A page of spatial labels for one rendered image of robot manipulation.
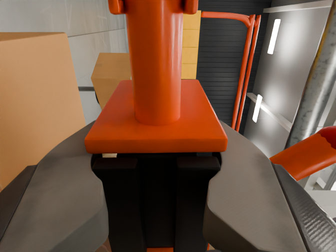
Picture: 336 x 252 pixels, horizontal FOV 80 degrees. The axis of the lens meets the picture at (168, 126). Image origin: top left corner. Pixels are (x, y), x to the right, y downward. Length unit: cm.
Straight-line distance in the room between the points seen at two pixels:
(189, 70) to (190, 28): 137
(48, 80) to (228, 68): 1114
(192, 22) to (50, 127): 726
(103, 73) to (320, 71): 495
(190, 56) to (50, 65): 729
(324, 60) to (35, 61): 575
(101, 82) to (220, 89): 998
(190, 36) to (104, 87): 577
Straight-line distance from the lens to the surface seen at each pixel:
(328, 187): 294
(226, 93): 1171
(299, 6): 916
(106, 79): 189
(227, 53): 1116
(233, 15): 800
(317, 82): 592
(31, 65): 25
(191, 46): 749
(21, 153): 23
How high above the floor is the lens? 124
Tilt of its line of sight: 2 degrees up
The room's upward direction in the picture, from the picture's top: 90 degrees clockwise
